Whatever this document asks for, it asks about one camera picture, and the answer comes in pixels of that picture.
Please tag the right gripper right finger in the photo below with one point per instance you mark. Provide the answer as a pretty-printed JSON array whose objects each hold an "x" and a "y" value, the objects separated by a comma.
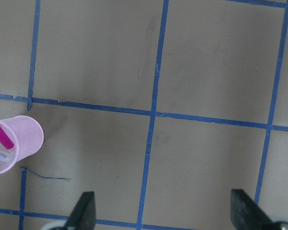
[{"x": 246, "y": 215}]

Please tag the pink marker pen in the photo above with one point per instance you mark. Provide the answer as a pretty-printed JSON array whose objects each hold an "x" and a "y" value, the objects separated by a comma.
[{"x": 5, "y": 141}]

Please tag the pink mesh cup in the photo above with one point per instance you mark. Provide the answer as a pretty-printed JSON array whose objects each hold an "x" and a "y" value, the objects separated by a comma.
[{"x": 26, "y": 134}]

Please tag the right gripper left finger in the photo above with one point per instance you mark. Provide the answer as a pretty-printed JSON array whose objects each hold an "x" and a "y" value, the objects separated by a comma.
[{"x": 83, "y": 216}]

